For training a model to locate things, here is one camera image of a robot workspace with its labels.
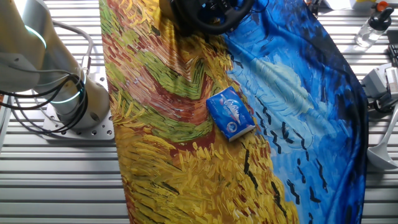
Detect black racing steering wheel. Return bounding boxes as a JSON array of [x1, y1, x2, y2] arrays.
[[169, 0, 256, 35]]

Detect blue tissue pack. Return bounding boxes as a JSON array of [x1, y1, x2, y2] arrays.
[[205, 86, 256, 142]]

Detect Van Gogh print cloth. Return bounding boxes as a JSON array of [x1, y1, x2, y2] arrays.
[[98, 0, 369, 224]]

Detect black pole clamp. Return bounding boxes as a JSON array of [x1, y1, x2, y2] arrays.
[[305, 0, 323, 17]]

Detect clear bottle black cap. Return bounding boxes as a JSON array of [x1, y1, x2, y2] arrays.
[[354, 1, 395, 50]]

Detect black keyboard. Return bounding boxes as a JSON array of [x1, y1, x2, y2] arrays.
[[387, 43, 398, 68]]

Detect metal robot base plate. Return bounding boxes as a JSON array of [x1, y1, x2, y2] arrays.
[[42, 73, 116, 141]]

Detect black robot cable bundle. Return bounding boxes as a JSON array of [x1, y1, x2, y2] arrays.
[[0, 72, 90, 135]]

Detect thin black wheel cable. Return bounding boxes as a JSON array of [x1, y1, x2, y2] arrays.
[[231, 0, 271, 32]]

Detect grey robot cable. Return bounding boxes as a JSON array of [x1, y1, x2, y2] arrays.
[[51, 19, 95, 77]]

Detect black camera cable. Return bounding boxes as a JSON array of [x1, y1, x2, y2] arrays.
[[368, 95, 397, 114]]

